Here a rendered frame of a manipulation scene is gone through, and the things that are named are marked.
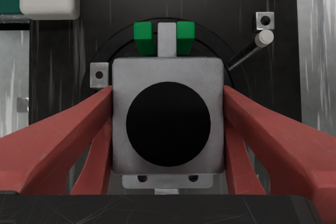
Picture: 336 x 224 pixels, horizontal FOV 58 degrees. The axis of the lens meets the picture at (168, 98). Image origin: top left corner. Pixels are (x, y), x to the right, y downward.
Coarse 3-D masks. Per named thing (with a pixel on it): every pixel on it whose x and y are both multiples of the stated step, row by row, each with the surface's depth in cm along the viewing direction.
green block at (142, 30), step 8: (136, 24) 20; (144, 24) 20; (136, 32) 20; (144, 32) 20; (152, 32) 21; (136, 40) 20; (144, 40) 20; (152, 40) 21; (144, 48) 22; (152, 48) 23
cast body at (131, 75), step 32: (160, 32) 16; (128, 64) 12; (160, 64) 12; (192, 64) 12; (128, 96) 12; (160, 96) 11; (192, 96) 11; (128, 128) 11; (160, 128) 11; (192, 128) 11; (128, 160) 11; (160, 160) 10; (192, 160) 11; (224, 160) 12
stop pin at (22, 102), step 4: (20, 100) 27; (24, 100) 27; (16, 104) 27; (20, 104) 27; (24, 104) 27; (16, 108) 27; (20, 108) 27; (24, 108) 27; (20, 112) 27; (24, 112) 27
